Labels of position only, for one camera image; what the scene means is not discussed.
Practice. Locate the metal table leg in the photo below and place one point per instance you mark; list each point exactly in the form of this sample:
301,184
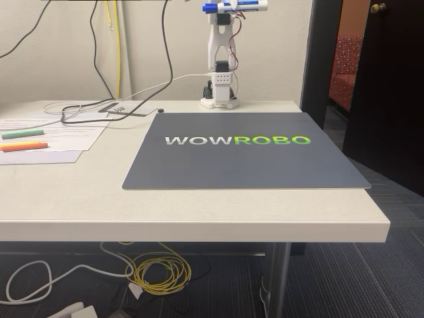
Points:
280,281

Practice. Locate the orange marker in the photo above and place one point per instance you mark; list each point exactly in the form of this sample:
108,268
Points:
23,146

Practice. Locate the blank paper sheet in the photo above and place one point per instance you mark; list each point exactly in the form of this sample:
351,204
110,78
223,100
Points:
49,157

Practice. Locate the white power strip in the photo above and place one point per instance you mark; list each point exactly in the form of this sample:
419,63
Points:
79,311

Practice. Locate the red patterned chair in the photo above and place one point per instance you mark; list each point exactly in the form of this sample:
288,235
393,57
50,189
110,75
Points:
346,66

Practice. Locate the blue Expo dry-erase marker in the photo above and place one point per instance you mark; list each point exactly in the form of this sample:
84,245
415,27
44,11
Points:
251,5

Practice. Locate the brass door knob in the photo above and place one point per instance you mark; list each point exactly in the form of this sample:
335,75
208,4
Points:
377,7

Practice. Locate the dark wooden door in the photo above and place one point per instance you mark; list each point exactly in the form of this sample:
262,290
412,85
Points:
391,99

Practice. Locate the green marker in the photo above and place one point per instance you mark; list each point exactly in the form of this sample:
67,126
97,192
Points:
23,134

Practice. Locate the grey WOWROBO mat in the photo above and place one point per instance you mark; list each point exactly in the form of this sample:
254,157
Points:
245,159

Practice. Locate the printed paper sheet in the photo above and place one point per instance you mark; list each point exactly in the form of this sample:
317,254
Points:
73,132

